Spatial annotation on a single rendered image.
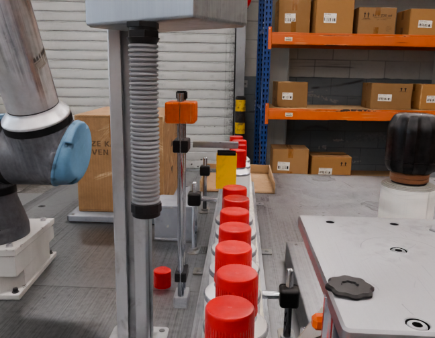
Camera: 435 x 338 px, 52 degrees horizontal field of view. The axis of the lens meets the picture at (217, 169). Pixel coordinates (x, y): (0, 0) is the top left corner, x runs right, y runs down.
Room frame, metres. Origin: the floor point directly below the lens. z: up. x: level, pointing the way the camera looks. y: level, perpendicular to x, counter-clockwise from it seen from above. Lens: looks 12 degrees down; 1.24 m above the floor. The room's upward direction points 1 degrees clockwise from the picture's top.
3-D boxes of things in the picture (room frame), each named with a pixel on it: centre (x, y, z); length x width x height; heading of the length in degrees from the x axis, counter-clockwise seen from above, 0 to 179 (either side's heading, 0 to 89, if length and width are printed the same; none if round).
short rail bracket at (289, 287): (0.62, -0.11, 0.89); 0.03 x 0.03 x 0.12; 87
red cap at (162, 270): (0.79, 0.10, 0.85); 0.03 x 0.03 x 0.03
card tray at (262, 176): (1.63, -0.08, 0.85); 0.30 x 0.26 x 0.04; 177
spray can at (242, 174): (0.87, -0.04, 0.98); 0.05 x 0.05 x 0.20
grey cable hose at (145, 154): (0.48, 0.08, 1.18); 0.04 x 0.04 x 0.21
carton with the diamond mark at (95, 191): (1.33, 0.26, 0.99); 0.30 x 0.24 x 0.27; 178
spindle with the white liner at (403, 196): (0.70, -0.31, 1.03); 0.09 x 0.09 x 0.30
